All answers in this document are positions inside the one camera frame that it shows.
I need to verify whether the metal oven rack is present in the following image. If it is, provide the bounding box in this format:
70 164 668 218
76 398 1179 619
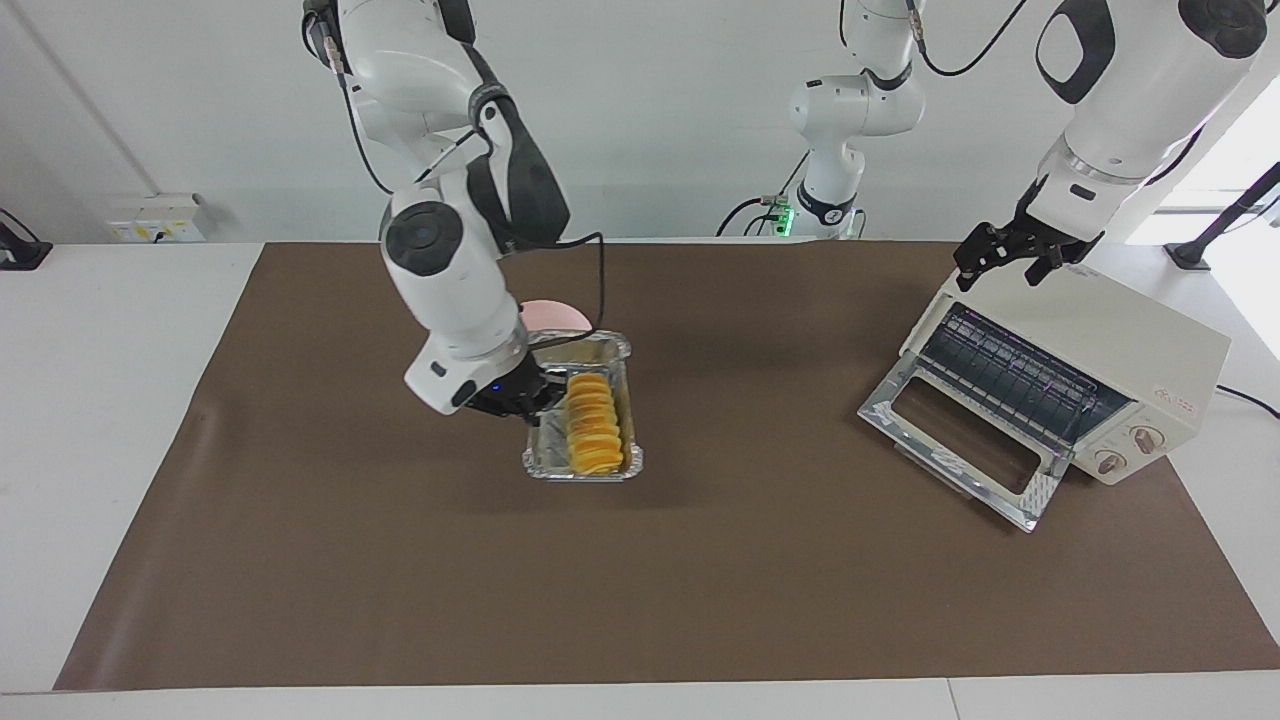
920 303 1131 453

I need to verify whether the black oven power cord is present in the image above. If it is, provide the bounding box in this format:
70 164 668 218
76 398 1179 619
1214 383 1280 421

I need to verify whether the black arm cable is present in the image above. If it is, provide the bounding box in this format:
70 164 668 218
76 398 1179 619
838 0 1031 79
322 8 607 348

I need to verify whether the aluminium foil tray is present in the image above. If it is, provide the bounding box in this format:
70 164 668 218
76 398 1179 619
521 331 645 484

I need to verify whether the brown table mat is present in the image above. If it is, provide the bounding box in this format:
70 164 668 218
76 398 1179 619
52 240 1280 693

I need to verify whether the sliced yellow bread loaf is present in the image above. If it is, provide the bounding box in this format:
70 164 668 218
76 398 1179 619
562 371 627 476

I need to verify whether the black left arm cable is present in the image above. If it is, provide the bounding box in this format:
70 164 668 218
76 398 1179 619
838 0 1031 79

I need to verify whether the glass oven door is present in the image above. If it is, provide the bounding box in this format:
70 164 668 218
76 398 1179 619
858 352 1076 533

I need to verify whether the white wall socket box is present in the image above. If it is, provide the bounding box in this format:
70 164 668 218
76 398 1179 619
108 193 207 245

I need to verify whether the black clamp stand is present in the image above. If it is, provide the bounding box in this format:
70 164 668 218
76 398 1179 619
1164 160 1280 273
0 208 54 272

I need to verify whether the black left base cable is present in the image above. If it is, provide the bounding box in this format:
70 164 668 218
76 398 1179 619
714 150 813 239

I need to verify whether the pink round plate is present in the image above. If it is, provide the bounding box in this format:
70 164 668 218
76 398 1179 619
518 298 592 337

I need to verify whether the cream toaster oven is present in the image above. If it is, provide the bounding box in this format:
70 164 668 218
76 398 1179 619
900 262 1233 488

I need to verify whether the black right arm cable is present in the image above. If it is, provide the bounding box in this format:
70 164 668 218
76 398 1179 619
322 8 607 348

